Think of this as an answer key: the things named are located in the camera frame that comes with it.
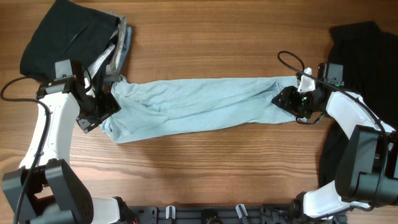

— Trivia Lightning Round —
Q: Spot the black folded garment top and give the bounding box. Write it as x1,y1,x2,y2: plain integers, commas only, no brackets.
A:
20,0,120,83

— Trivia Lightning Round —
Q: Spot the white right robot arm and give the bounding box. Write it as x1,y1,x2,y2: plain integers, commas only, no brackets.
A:
272,63,397,223

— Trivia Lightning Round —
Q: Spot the grey folded garment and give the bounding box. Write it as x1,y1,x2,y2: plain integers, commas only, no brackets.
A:
87,13,127,82

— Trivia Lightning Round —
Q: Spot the light blue t-shirt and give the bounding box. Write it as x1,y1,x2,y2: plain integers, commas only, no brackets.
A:
101,76,297,144

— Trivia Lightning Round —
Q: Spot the black clothes pile right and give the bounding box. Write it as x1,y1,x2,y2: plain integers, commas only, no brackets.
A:
317,21,398,187

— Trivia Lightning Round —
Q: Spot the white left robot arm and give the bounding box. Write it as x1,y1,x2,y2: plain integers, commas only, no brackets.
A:
1,72,130,223

